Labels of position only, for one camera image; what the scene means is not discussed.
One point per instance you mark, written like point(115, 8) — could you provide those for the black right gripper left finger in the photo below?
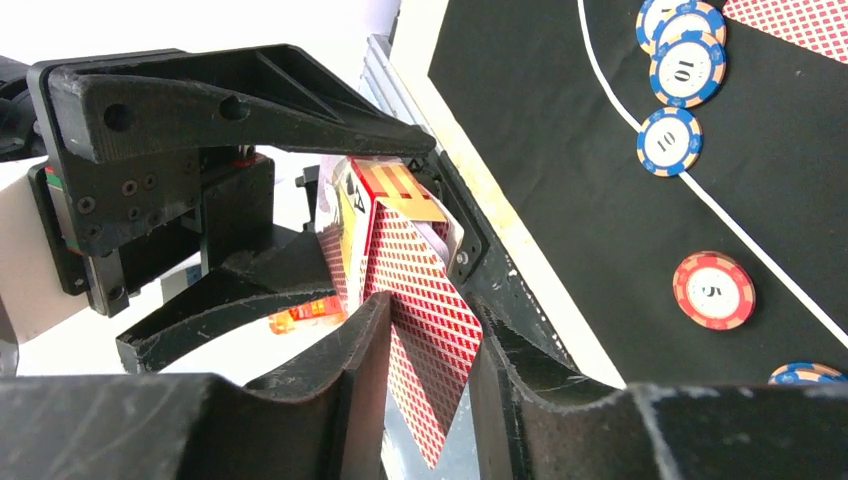
point(318, 416)

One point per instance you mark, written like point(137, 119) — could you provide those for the blue chips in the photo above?
point(685, 42)

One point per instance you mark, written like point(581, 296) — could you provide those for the black poker table mat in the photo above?
point(532, 83)

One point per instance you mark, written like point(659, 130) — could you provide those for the red-backed playing card deck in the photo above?
point(435, 336)

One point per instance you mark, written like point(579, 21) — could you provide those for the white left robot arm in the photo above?
point(31, 300)

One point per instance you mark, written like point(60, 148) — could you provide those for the red poker chip stack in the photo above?
point(714, 291)

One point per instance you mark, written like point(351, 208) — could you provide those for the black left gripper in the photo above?
point(138, 219)

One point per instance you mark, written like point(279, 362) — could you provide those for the red playing card box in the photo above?
point(350, 190)

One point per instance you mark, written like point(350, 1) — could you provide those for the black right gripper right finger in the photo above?
point(534, 418)

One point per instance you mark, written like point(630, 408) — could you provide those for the blue poker chip stack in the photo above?
point(805, 373)

